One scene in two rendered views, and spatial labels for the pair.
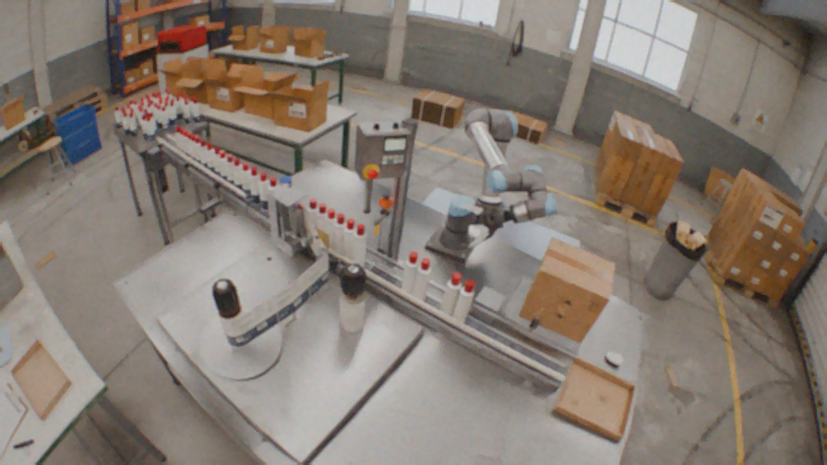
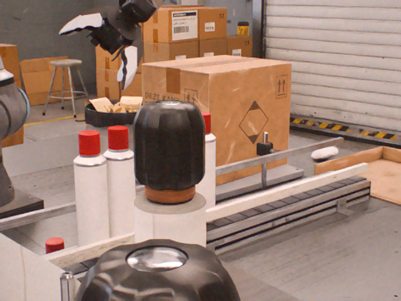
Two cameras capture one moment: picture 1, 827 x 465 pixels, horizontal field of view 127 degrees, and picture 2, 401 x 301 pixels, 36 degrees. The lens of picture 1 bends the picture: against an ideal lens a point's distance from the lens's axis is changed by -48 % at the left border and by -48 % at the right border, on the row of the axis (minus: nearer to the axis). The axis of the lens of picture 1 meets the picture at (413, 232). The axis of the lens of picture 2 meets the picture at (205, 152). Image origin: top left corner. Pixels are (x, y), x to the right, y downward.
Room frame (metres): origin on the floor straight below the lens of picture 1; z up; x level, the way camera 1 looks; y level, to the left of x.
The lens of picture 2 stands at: (0.55, 0.77, 1.30)
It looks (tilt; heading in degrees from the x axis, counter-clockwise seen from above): 15 degrees down; 292
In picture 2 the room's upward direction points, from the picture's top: straight up
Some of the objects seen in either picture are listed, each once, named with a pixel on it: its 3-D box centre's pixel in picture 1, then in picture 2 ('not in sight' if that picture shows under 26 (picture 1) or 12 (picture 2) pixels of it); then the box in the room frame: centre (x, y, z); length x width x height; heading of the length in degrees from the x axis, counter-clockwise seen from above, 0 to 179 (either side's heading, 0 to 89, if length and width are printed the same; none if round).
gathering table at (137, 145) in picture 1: (164, 170); not in sight; (2.29, 2.16, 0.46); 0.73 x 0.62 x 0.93; 63
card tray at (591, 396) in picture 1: (598, 398); (391, 172); (0.68, -0.79, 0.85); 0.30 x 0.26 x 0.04; 63
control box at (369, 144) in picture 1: (381, 150); not in sight; (1.26, 0.16, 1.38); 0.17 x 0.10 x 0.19; 118
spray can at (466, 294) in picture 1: (463, 302); (201, 168); (0.97, -0.22, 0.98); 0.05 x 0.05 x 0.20
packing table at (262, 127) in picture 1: (241, 138); not in sight; (3.15, 1.82, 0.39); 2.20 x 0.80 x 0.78; 71
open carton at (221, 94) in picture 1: (228, 87); not in sight; (3.04, 1.86, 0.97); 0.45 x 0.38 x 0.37; 164
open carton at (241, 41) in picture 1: (245, 37); not in sight; (5.56, 3.07, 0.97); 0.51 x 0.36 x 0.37; 164
